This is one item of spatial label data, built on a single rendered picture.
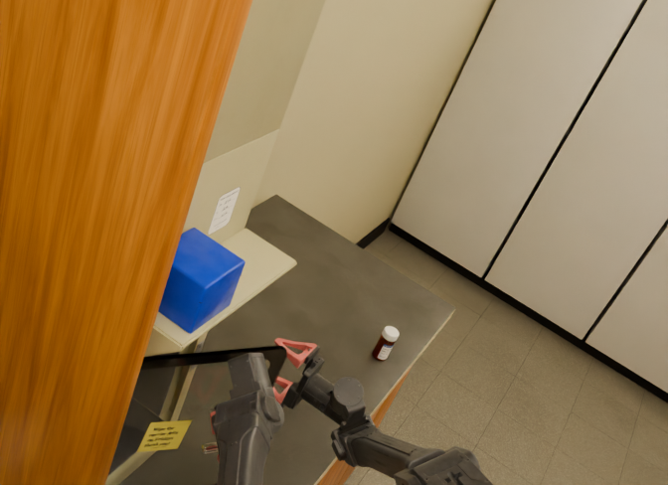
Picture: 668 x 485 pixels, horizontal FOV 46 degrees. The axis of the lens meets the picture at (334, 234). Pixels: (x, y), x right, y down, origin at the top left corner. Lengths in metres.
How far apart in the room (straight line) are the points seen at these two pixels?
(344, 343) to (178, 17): 1.43
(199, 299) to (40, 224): 0.23
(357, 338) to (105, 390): 1.15
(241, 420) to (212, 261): 0.23
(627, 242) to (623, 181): 0.32
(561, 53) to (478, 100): 0.47
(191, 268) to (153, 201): 0.20
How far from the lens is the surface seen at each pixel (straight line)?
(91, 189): 1.00
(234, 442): 1.10
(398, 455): 1.29
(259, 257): 1.33
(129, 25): 0.90
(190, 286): 1.11
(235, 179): 1.25
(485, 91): 4.12
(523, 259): 4.33
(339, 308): 2.26
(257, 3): 1.04
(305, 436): 1.88
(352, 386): 1.49
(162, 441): 1.45
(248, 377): 1.22
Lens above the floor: 2.28
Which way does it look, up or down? 32 degrees down
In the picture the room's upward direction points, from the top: 23 degrees clockwise
